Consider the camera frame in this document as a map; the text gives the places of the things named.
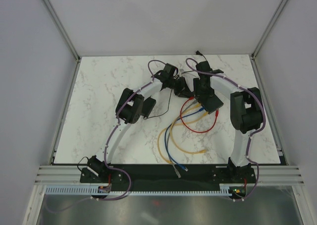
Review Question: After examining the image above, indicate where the right aluminium corner post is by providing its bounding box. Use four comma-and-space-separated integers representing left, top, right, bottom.
250, 0, 290, 60

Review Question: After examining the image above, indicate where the blue ethernet cable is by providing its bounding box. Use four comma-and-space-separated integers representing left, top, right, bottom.
164, 107, 189, 171

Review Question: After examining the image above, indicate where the left aluminium corner post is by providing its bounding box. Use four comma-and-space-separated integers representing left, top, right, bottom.
41, 0, 81, 62

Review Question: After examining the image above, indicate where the long yellow ethernet cable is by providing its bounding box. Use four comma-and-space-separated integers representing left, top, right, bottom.
158, 112, 209, 165

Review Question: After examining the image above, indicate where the black power adapter brick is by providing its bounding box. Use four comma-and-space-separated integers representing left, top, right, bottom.
141, 97, 156, 118

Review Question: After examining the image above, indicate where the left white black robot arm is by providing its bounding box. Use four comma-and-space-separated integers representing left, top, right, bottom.
80, 63, 193, 183

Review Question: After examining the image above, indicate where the aluminium frame rail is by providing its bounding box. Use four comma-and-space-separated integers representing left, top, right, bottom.
34, 165, 304, 186

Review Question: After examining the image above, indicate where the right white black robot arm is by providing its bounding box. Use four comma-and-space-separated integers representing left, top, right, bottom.
193, 60, 265, 182

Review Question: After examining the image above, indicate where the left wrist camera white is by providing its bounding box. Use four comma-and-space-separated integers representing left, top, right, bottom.
178, 68, 185, 77

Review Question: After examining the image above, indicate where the white slotted cable duct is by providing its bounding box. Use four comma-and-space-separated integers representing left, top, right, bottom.
45, 185, 232, 196

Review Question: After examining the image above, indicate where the aluminium corner post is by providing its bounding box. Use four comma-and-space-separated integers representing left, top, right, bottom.
41, 0, 81, 62
250, 0, 290, 60

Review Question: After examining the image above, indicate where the red ethernet cable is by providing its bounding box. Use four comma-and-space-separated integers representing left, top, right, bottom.
179, 97, 219, 133

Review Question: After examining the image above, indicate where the black network switch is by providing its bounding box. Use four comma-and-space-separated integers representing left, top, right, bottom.
194, 95, 224, 114

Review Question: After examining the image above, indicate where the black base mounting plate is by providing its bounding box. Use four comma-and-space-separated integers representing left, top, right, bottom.
79, 163, 256, 192

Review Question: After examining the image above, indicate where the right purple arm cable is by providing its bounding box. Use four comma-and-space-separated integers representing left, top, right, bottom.
185, 57, 264, 203

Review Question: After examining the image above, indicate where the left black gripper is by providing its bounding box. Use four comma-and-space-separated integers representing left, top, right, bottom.
168, 78, 193, 101

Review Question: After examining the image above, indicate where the thin black power cord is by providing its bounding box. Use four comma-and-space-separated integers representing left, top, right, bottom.
143, 50, 209, 120

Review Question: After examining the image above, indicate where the grey ethernet cable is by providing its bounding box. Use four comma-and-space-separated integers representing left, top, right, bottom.
166, 102, 182, 178

